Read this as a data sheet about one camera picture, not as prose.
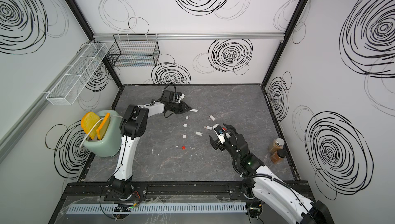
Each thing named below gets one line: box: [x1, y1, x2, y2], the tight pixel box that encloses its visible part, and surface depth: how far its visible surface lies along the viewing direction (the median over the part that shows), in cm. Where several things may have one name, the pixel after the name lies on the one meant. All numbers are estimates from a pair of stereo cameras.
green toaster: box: [83, 109, 123, 158], surface depth 78 cm
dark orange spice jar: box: [270, 148, 287, 165], surface depth 80 cm
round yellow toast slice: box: [81, 111, 103, 141], surface depth 77 cm
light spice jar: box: [268, 137, 285, 153], surface depth 82 cm
